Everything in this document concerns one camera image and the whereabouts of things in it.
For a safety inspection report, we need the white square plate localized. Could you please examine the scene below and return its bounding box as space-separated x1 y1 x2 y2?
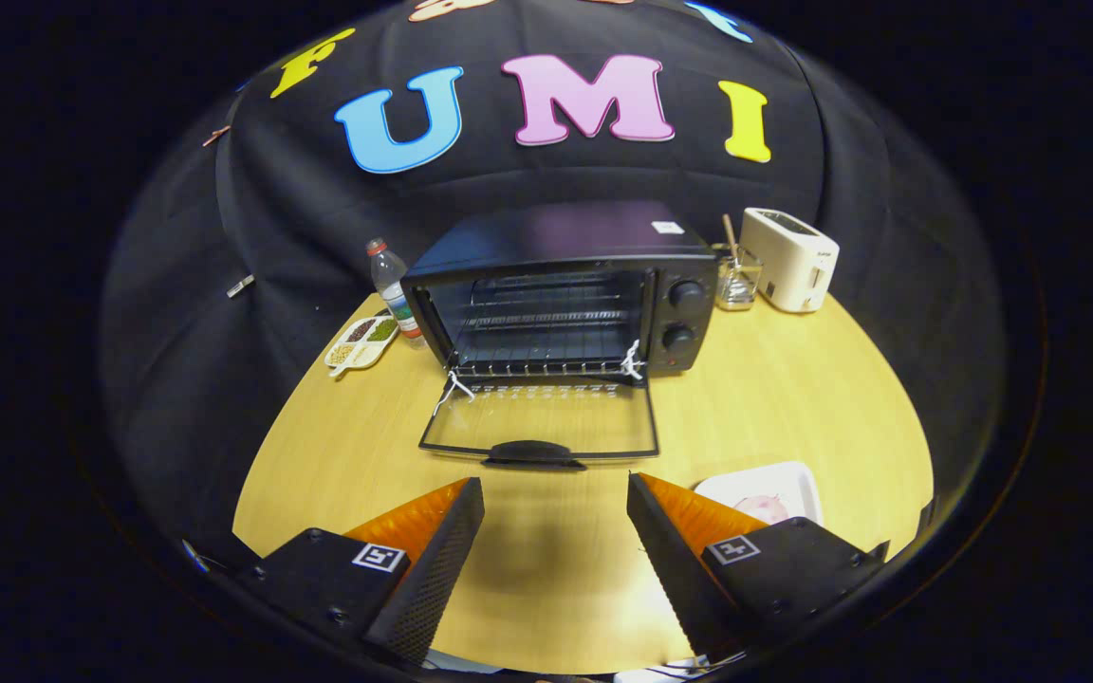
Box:
694 461 824 527

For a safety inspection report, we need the pink meat slice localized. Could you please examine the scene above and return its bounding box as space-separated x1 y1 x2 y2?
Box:
732 493 791 525

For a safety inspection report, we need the glass jar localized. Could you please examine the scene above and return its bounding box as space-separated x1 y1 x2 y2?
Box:
714 245 764 312

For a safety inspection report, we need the wire oven rack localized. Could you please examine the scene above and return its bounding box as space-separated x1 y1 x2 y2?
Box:
456 270 650 376

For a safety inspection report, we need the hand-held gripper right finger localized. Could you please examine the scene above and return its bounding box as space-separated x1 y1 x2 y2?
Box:
626 472 891 665

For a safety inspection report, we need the white divided snack tray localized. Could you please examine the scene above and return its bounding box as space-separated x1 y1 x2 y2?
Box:
324 315 400 378

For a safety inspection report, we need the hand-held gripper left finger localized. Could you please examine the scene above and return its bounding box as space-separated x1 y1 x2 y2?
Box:
224 476 487 667

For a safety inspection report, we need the clear plastic water bottle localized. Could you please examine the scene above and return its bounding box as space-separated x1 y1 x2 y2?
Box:
365 237 426 347

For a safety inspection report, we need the black toaster oven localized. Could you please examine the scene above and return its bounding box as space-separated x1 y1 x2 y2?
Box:
401 199 720 472

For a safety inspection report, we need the white toaster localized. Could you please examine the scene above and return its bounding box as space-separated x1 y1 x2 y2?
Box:
739 208 842 314

